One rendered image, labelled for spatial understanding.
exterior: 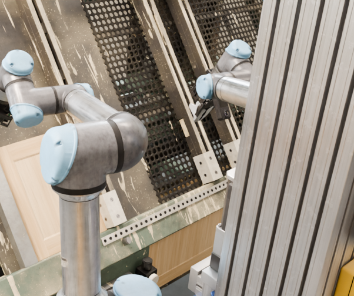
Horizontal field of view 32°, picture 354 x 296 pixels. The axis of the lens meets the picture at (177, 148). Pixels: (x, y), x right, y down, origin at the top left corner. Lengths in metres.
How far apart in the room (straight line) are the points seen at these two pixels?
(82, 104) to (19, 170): 0.72
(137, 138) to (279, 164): 0.30
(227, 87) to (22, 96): 0.59
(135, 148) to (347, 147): 0.43
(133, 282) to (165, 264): 1.52
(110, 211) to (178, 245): 0.81
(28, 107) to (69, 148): 0.40
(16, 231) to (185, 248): 1.17
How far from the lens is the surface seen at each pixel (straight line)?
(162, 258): 2.98
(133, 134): 1.29
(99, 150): 1.25
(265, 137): 1.24
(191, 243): 3.10
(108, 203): 2.28
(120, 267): 2.34
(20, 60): 1.65
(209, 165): 2.63
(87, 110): 1.50
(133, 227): 2.35
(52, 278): 2.16
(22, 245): 2.13
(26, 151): 2.23
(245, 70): 1.97
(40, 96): 1.63
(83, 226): 1.32
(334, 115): 1.14
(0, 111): 1.82
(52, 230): 2.22
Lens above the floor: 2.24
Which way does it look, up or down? 27 degrees down
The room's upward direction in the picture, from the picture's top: 7 degrees clockwise
